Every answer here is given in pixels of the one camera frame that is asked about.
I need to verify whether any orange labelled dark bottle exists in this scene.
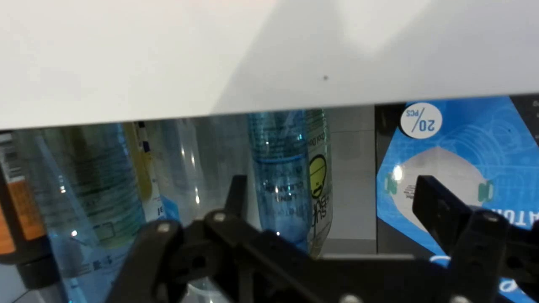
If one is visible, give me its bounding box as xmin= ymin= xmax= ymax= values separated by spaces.
xmin=0 ymin=132 xmax=61 ymax=289

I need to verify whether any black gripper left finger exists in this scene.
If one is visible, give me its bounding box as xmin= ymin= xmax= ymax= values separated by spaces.
xmin=107 ymin=174 xmax=351 ymax=303

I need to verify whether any large clear plastic bottle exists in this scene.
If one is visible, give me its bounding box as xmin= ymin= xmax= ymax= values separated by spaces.
xmin=16 ymin=124 xmax=162 ymax=303

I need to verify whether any blue face mask box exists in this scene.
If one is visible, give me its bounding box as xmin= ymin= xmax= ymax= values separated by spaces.
xmin=375 ymin=95 xmax=539 ymax=303

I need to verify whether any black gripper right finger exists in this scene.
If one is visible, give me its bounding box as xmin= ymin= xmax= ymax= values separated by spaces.
xmin=412 ymin=174 xmax=539 ymax=303

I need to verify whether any blue lens cleaner bottle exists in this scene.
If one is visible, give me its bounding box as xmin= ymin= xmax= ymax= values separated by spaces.
xmin=248 ymin=110 xmax=334 ymax=262

